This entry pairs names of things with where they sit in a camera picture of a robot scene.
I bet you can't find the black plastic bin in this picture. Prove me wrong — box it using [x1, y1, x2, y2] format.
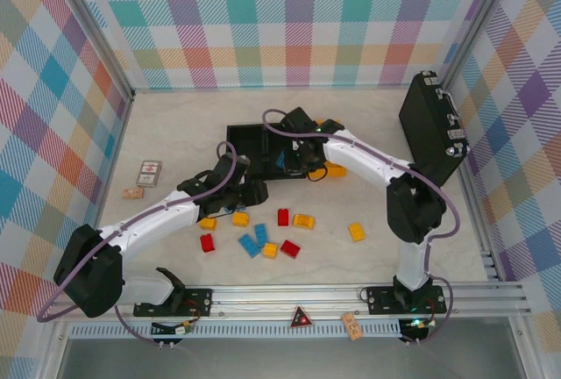
[265, 122, 308, 182]
[226, 123, 269, 178]

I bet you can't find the yellow plastic bin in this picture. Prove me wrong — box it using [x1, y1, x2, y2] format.
[302, 118, 347, 180]

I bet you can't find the playing card box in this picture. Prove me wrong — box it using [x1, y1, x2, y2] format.
[136, 159, 162, 188]

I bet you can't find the black briefcase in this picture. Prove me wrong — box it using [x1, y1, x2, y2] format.
[397, 70, 471, 190]

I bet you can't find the red triangle sign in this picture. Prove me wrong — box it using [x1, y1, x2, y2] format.
[289, 306, 315, 330]

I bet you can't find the small connector board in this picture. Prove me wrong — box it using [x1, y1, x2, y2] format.
[151, 320, 196, 337]
[401, 318, 433, 340]

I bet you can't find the small wooden tag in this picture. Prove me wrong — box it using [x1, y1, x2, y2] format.
[341, 312, 363, 340]

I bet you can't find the thin black camera cable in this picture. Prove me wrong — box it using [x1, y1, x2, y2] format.
[305, 162, 329, 182]

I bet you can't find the aluminium frame rail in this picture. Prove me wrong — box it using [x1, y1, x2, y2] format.
[46, 282, 532, 322]

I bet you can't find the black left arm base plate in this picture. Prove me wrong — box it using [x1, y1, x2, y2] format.
[133, 289, 214, 318]

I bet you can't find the slotted grey cable duct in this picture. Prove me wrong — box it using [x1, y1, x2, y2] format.
[68, 324, 407, 340]

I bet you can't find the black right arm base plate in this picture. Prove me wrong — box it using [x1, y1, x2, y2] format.
[366, 286, 448, 315]

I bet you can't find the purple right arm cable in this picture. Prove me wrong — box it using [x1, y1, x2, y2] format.
[261, 108, 460, 347]

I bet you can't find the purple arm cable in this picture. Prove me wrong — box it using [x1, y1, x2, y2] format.
[261, 108, 460, 347]
[36, 140, 242, 347]

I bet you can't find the aluminium frame post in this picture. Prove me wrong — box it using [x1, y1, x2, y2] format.
[51, 0, 136, 102]
[440, 0, 521, 90]

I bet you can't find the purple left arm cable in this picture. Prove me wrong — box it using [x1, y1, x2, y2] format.
[36, 140, 242, 347]

